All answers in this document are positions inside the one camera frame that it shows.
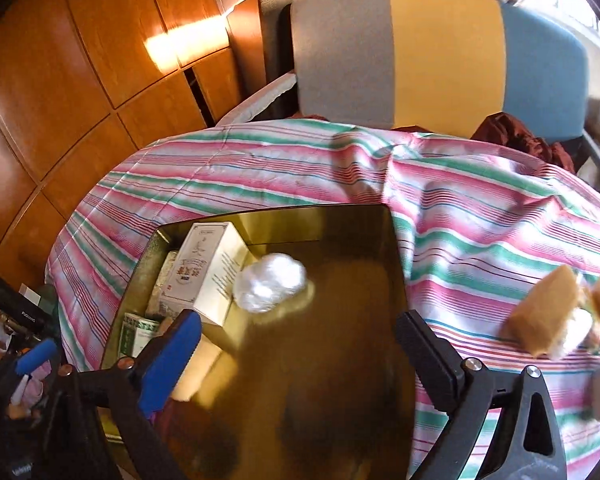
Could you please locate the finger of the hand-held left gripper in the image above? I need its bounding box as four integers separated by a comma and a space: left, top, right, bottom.
0, 338, 59, 391

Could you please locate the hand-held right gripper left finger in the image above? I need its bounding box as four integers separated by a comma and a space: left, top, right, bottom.
45, 309, 203, 480

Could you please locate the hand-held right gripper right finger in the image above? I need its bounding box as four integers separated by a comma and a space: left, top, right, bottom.
395, 310, 568, 480

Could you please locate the green printed packet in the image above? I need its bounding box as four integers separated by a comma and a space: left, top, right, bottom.
119, 312, 161, 358

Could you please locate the cream carton box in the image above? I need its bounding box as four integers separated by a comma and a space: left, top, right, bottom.
159, 221, 256, 328

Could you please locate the gold tin box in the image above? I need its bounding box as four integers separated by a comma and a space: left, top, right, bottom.
97, 204, 418, 480

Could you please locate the large yellow sponge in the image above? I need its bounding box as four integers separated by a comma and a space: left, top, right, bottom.
500, 264, 588, 358

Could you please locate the white ball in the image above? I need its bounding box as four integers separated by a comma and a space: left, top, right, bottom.
547, 307, 595, 361
232, 252, 308, 315

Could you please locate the striped blanket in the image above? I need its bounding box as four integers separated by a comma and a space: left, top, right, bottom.
45, 119, 600, 480

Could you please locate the dark red cloth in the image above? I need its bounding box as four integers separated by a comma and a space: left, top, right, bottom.
470, 112, 576, 173

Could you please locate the wooden wardrobe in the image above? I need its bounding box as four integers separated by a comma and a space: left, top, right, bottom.
0, 0, 246, 376

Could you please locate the grey yellow blue chair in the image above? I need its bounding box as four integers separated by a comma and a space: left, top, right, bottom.
280, 0, 600, 196

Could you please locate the wooden board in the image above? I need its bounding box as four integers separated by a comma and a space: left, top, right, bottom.
226, 0, 271, 106

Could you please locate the dark grey board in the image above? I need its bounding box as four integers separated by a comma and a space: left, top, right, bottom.
256, 0, 298, 88

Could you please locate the white bed frame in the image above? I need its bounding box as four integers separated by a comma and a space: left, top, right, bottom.
215, 72, 298, 126

